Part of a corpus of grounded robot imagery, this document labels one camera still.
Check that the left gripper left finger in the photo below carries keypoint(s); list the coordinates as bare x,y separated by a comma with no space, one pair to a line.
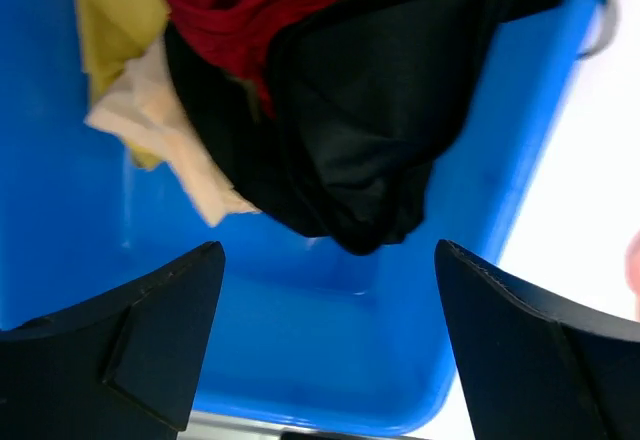
122,365

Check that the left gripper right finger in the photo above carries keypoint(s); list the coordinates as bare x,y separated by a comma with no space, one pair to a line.
533,364

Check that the beige bra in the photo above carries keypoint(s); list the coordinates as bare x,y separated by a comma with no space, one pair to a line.
142,109

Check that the floral mesh laundry bag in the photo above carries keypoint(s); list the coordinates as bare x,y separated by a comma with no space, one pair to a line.
632,264

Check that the black bra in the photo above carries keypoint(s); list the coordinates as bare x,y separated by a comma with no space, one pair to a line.
362,190

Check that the blue plastic bin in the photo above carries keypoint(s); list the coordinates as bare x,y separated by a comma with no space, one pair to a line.
304,334

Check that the yellow garment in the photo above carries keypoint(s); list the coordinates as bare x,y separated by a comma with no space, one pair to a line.
112,32

